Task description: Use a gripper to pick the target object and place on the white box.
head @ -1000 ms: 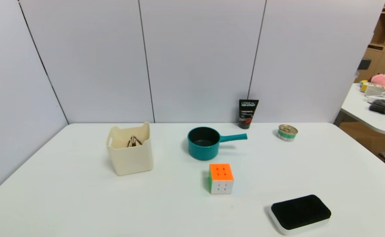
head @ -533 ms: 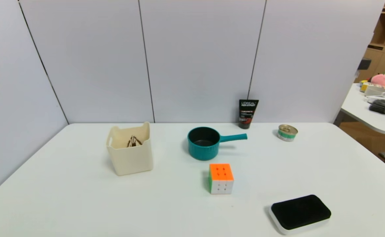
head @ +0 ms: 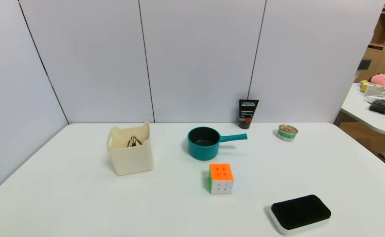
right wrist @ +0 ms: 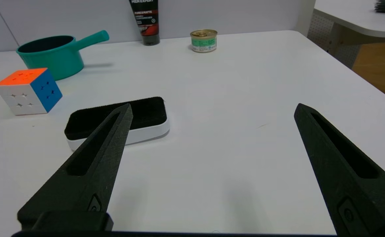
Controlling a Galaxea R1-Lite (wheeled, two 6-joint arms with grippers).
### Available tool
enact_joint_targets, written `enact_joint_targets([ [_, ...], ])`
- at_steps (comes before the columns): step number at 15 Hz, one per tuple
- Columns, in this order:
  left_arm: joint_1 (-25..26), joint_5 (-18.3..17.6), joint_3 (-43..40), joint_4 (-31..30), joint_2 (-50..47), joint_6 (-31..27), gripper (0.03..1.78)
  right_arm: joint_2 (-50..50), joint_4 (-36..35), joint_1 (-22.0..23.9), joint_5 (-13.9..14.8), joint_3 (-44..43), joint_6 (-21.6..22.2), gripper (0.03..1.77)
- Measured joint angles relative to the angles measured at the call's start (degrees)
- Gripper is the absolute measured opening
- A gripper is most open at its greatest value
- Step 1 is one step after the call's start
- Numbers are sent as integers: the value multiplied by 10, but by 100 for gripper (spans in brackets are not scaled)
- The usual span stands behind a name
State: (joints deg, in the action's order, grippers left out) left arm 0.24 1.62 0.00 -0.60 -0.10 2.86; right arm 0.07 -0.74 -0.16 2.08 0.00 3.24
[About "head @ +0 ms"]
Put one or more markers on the cream plastic storage box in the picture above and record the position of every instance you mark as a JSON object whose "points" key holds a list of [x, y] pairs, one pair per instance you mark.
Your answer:
{"points": [[131, 163]]}

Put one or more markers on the white side table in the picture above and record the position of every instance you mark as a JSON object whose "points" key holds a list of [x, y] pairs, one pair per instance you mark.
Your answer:
{"points": [[363, 115]]}

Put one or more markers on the black and white eraser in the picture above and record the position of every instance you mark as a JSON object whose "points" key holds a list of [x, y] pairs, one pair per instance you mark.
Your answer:
{"points": [[299, 212]]}

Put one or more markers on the small green-label tin can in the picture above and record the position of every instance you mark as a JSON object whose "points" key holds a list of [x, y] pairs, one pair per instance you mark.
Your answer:
{"points": [[287, 135]]}

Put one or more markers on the black device on partition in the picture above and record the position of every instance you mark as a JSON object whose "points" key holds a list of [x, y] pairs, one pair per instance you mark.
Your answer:
{"points": [[364, 63]]}

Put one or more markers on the chocolate cake slice toy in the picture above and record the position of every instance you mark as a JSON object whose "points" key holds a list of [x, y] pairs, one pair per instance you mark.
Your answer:
{"points": [[134, 142]]}

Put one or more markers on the black face wash tube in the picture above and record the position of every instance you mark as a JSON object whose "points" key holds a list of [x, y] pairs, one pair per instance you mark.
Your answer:
{"points": [[247, 112]]}

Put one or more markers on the pink plush toy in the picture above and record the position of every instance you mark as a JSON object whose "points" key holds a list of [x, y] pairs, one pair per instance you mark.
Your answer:
{"points": [[382, 80]]}

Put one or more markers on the rubik's cube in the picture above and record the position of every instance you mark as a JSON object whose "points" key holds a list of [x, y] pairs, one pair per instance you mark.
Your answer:
{"points": [[221, 180]]}

